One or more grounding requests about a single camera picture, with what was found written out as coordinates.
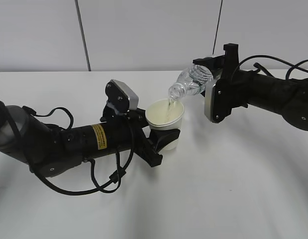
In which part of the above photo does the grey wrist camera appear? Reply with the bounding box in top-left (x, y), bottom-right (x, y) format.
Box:
top-left (204, 79), bottom-right (232, 123)
top-left (105, 79), bottom-right (139, 114)

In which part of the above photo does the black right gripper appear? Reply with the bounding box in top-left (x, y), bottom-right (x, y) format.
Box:
top-left (193, 43), bottom-right (247, 109)

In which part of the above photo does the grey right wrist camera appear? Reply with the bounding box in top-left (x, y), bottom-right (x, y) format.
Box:
top-left (204, 79), bottom-right (232, 123)

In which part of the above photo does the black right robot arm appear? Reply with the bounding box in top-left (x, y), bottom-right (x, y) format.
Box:
top-left (193, 43), bottom-right (308, 131)

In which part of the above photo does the clear water bottle green label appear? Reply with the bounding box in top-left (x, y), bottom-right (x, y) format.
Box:
top-left (168, 64), bottom-right (213, 102)

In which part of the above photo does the white paper cup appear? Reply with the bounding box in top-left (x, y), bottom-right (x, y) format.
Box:
top-left (145, 99), bottom-right (185, 151)

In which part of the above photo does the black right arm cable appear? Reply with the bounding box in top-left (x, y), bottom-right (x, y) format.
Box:
top-left (234, 55), bottom-right (308, 80)

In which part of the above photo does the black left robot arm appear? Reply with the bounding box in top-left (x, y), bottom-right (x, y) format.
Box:
top-left (0, 97), bottom-right (180, 177)

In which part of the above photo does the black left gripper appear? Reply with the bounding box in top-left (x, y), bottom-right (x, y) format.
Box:
top-left (100, 106), bottom-right (181, 167)

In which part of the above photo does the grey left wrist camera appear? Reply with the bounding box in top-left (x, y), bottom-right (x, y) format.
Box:
top-left (105, 79), bottom-right (139, 114)

